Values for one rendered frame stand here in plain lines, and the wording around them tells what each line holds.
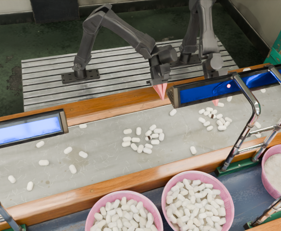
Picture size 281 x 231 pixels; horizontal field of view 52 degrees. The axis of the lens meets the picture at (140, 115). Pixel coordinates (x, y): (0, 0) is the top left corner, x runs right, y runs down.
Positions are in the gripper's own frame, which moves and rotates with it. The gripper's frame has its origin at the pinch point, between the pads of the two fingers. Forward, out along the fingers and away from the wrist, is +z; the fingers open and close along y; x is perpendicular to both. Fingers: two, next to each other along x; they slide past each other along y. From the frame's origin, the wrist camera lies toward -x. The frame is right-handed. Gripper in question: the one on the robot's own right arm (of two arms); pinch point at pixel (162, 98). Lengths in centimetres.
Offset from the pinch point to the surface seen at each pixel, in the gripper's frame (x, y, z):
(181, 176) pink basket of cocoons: -18.2, -5.0, 30.7
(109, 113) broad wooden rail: 7.0, -23.9, 1.7
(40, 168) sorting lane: -3, -57, 16
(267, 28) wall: 108, 155, -38
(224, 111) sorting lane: -0.7, 29.5, 12.2
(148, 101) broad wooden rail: 6.8, -4.6, 0.3
